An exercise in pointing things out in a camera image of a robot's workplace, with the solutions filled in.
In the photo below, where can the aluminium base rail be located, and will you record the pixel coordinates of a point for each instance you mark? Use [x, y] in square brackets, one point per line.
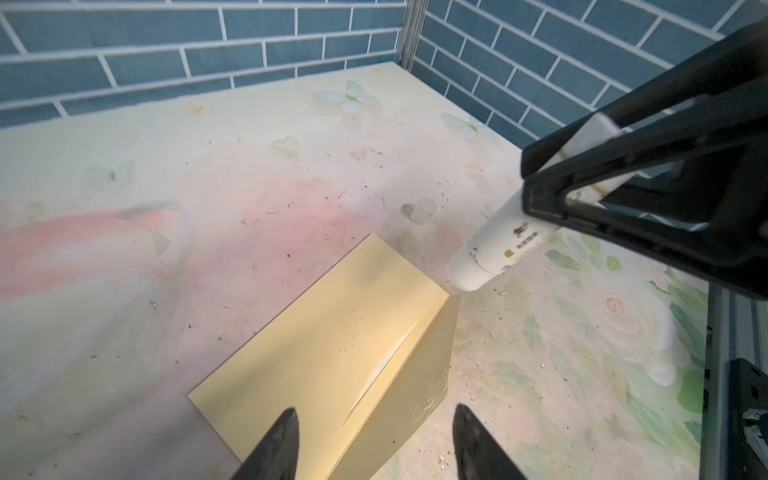
[736, 328]

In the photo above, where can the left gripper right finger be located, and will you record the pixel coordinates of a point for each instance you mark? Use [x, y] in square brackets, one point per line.
[478, 455]

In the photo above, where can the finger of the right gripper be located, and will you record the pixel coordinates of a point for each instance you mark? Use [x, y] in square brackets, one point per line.
[689, 191]
[648, 90]

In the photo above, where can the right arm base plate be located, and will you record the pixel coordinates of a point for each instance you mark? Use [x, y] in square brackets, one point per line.
[746, 450]

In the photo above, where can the yellow envelope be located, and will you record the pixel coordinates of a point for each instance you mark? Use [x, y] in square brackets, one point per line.
[362, 356]

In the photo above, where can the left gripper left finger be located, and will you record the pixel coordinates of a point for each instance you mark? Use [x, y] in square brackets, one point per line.
[275, 457]

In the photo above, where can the right corner aluminium post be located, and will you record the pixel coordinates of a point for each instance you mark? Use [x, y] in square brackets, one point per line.
[409, 35]

